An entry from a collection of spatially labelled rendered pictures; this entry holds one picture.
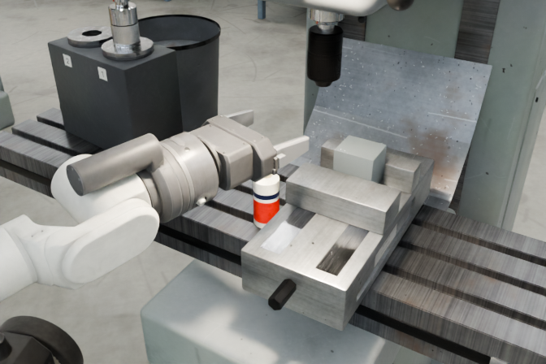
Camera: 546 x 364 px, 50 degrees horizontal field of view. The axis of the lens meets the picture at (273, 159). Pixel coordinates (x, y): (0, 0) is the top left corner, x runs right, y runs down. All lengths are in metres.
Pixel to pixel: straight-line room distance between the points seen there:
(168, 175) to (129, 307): 1.58
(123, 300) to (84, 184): 1.64
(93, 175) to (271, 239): 0.28
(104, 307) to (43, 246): 1.63
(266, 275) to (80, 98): 0.55
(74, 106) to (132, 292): 1.19
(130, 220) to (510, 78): 0.76
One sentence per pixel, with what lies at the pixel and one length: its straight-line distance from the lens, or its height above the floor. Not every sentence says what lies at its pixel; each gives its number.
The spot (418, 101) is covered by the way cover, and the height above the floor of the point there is 1.04.
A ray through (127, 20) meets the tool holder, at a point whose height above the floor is 1.21.
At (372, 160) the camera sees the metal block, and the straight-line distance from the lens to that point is 0.82.
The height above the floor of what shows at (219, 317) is 0.88.
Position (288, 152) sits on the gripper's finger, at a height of 1.15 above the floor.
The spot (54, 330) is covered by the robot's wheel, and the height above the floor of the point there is 0.58.
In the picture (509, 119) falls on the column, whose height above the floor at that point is 1.02.
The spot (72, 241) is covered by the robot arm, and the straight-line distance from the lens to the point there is 0.59.
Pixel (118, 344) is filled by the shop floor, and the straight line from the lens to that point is 2.09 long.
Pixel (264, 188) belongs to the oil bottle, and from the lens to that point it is 0.86.
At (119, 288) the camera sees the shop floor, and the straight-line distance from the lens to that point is 2.28.
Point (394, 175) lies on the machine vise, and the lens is 0.88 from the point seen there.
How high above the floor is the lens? 1.52
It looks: 31 degrees down
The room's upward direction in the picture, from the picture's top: straight up
